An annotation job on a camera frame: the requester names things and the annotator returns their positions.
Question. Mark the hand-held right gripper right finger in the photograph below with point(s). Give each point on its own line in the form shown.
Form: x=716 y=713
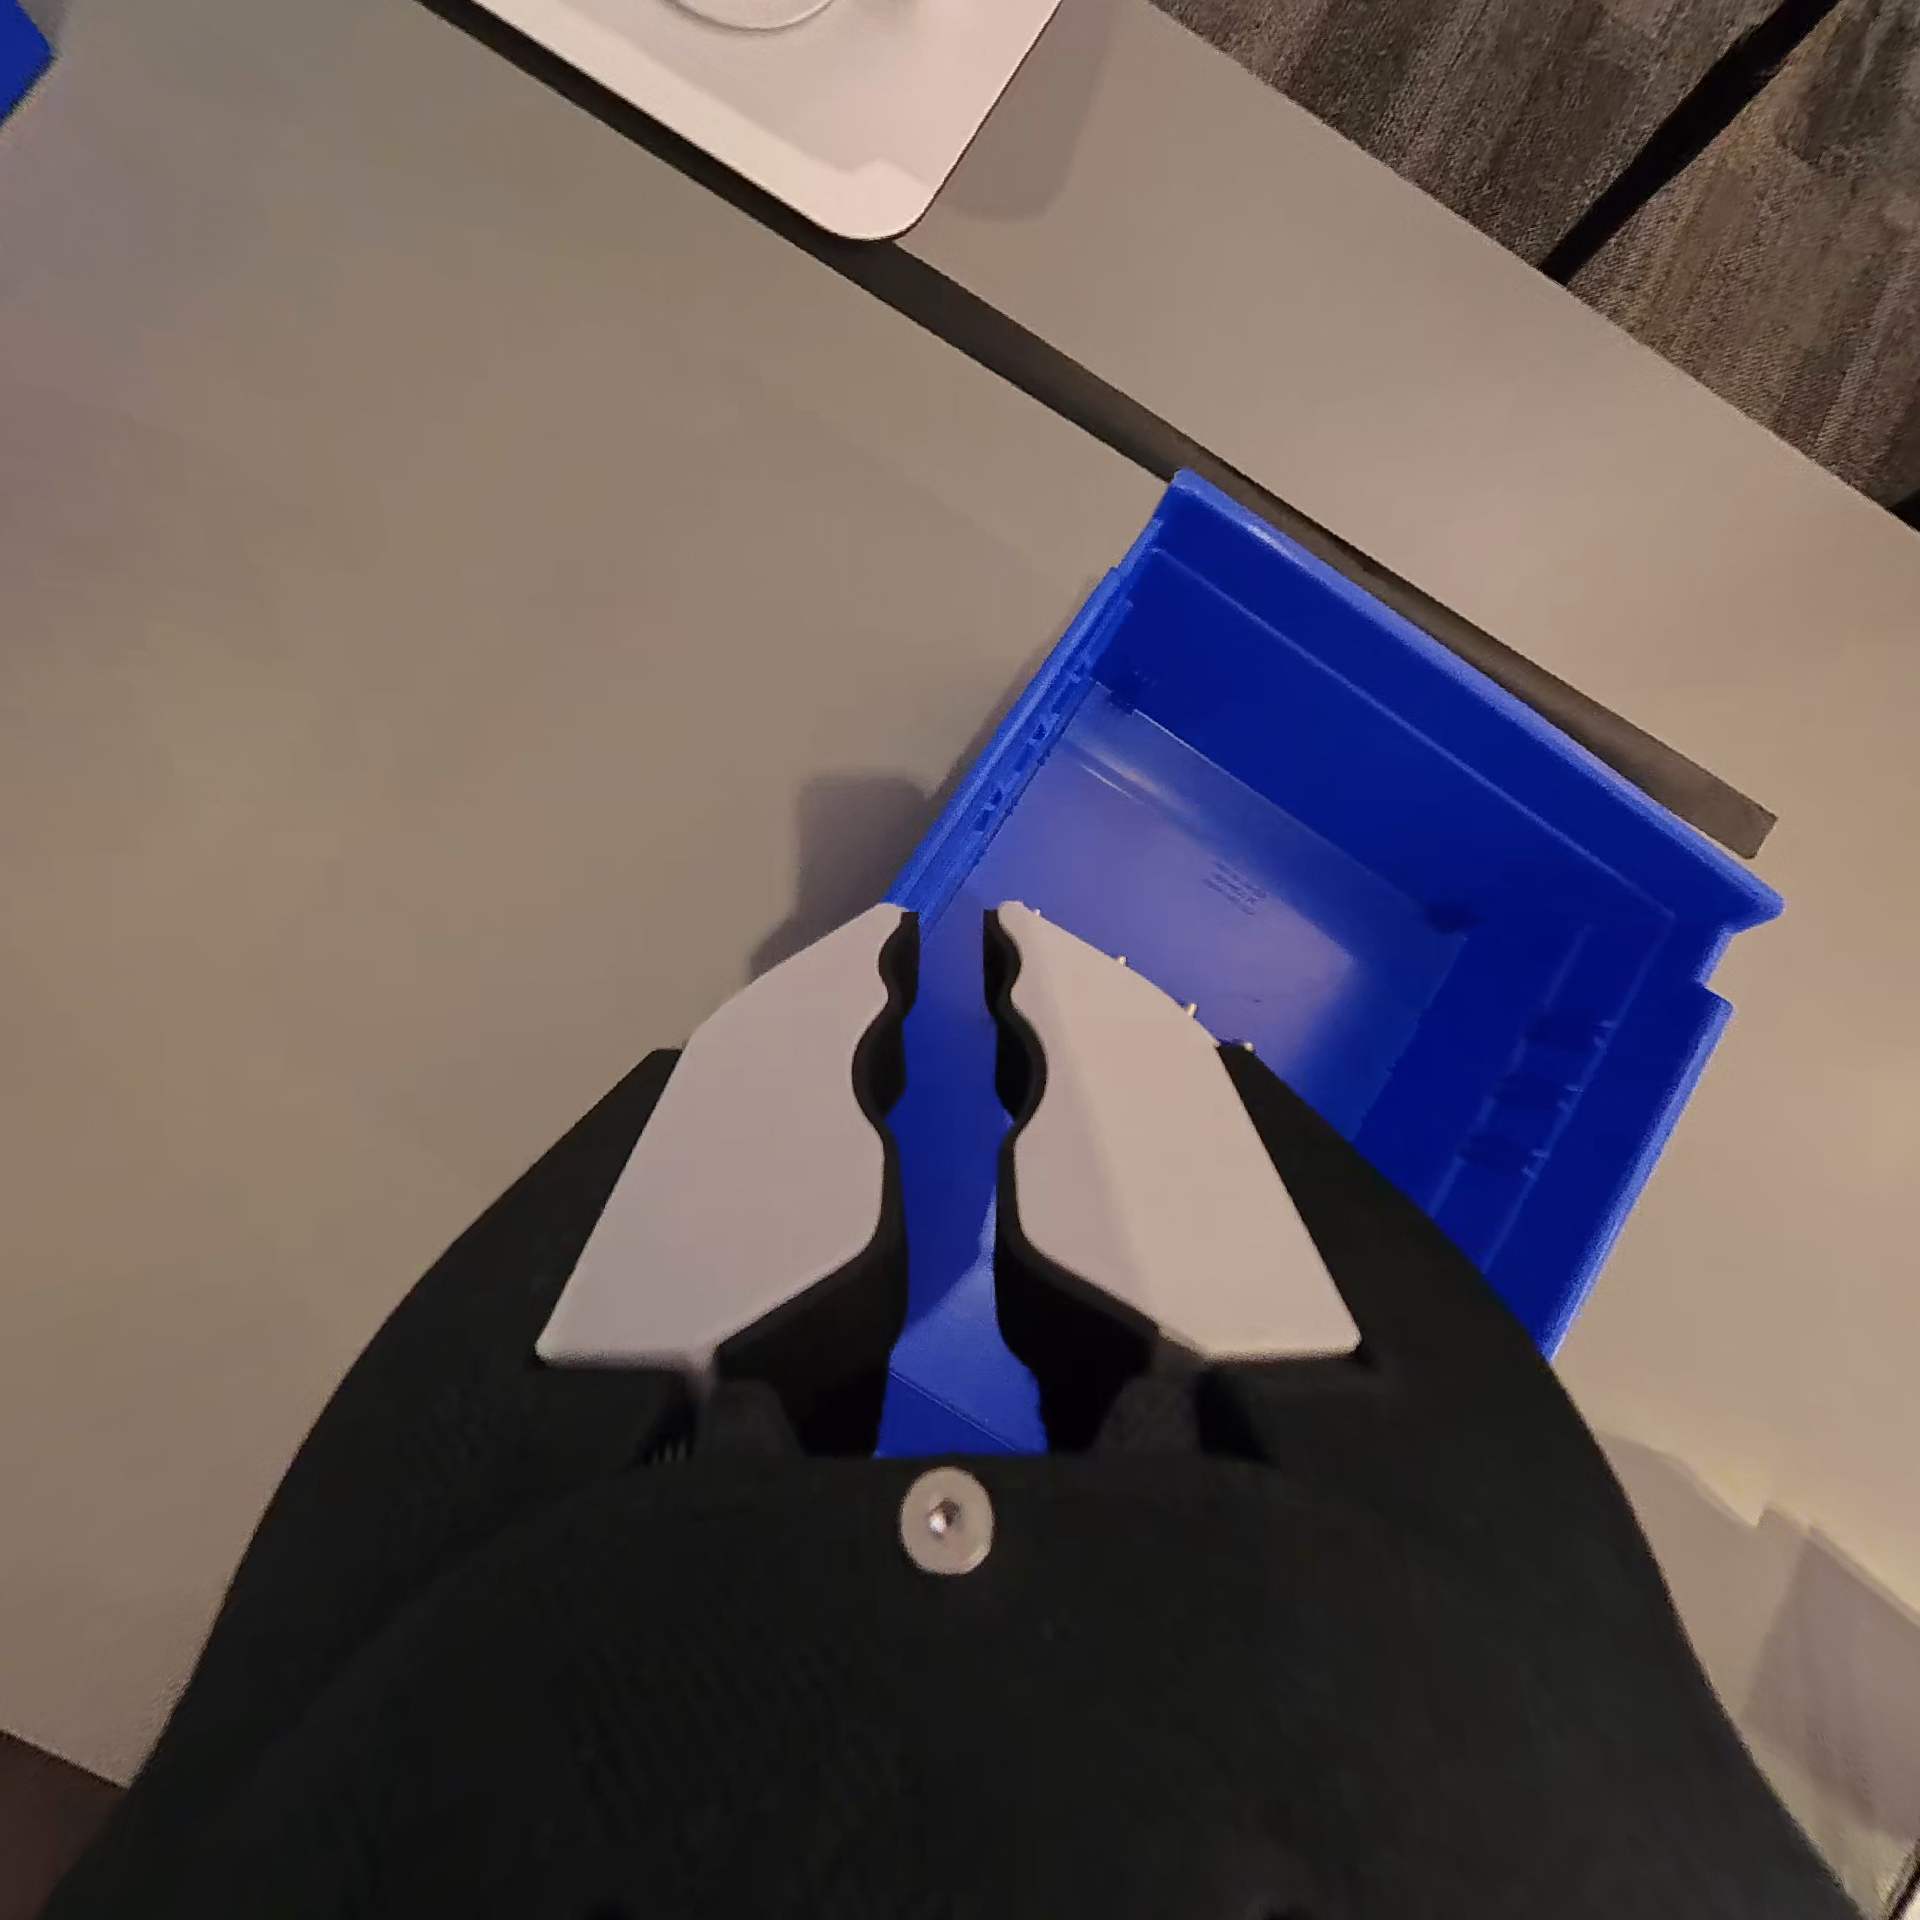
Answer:
x=1185 y=1185

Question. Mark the wooden document stand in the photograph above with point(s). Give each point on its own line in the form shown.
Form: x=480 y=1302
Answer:
x=840 y=106

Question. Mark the blue plastic parts bin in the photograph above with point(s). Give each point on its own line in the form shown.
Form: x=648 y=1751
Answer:
x=18 y=53
x=1349 y=841

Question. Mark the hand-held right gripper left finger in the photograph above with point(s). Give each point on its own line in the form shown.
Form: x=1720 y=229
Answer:
x=721 y=1185

